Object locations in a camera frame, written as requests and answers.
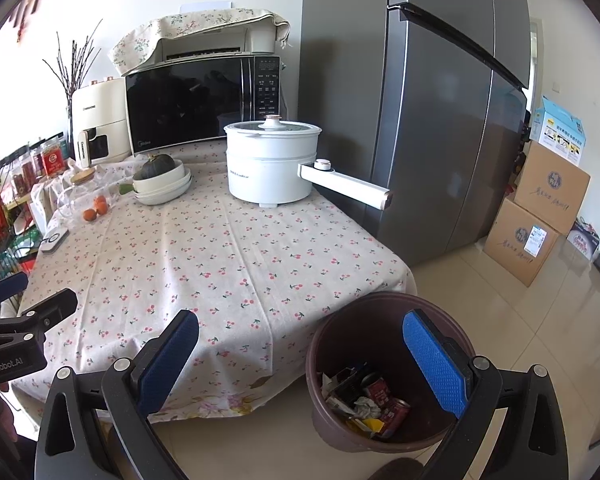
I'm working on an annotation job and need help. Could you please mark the black wire rack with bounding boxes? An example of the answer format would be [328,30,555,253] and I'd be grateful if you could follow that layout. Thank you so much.
[0,150,46,291]

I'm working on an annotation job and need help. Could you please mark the stacked white bowls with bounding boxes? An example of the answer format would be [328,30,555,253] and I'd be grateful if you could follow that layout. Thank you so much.
[132,159,193,206]

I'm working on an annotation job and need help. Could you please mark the blue white printed box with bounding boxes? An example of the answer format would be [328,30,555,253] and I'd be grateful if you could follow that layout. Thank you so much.
[530,95,586,167]

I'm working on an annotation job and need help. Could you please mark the glass jar with wooden lid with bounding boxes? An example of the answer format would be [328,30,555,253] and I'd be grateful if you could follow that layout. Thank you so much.
[57,170,98,218]

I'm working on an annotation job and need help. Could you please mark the small white remote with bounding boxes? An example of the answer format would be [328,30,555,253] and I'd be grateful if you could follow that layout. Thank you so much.
[40,229,70,253]

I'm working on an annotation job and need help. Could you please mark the red drink can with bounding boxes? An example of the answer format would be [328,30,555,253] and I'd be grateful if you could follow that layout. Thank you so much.
[362,379,391,401]
[375,397,412,438]

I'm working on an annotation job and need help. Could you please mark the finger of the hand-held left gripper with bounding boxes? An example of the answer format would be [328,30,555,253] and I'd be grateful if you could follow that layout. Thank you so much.
[0,271,30,318]
[0,288,79,342]

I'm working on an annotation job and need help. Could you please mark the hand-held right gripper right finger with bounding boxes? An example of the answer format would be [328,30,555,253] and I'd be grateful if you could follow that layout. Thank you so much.
[402,309,571,480]

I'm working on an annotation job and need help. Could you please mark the cream air fryer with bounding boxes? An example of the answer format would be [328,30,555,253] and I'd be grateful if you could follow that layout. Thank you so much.
[71,79,131,167]

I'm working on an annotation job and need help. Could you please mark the red wall decoration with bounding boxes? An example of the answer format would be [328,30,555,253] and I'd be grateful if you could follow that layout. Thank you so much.
[15,0,43,36]

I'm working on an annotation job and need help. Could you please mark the black microwave oven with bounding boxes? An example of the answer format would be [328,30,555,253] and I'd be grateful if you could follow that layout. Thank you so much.
[125,55,283,156]

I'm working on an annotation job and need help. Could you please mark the clear plastic bag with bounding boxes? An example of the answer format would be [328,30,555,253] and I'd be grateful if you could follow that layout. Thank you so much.
[30,180,66,233]

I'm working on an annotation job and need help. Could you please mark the large brown cardboard box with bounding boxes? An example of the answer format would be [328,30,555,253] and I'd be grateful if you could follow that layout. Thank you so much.
[483,195,561,288]

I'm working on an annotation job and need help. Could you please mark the brown plastic bin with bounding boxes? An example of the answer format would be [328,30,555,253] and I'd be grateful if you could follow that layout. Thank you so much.
[305,292,477,456]

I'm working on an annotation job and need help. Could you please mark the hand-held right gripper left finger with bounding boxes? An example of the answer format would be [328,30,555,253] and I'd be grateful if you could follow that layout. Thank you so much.
[34,309,201,480]

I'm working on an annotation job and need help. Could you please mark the printer under floral cloth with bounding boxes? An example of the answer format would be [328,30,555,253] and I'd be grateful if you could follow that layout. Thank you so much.
[111,7,292,76]

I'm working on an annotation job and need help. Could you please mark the floral tablecloth table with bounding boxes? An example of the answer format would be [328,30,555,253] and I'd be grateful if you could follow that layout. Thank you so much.
[10,137,418,421]

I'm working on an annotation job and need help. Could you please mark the dried bare branches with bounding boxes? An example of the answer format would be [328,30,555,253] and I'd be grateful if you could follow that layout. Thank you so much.
[42,19,103,96]

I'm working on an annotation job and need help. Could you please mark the grey refrigerator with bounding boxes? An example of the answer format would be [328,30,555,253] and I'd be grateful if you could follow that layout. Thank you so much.
[297,0,531,268]

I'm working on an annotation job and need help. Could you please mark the small brown cardboard box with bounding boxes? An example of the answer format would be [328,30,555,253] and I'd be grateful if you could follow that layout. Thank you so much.
[514,141,592,236]

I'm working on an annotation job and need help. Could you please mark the yellow snack packet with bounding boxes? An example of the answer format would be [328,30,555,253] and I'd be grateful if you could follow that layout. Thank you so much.
[347,416,385,433]

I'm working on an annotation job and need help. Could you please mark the dark green pumpkin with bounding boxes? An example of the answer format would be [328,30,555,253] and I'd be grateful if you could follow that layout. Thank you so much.
[132,154,177,181]

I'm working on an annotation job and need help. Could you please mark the red label packet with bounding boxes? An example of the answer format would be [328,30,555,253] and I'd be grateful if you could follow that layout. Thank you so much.
[40,136,66,176]

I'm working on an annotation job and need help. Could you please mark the small dark printed box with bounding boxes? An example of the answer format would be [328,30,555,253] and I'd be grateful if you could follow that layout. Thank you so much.
[566,220,600,261]

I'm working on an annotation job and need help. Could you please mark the white electric cooking pot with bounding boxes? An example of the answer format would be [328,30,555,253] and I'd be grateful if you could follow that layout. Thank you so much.
[224,115,393,211]

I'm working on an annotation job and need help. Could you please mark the white printer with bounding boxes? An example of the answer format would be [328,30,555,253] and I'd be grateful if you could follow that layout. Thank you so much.
[161,27,276,61]

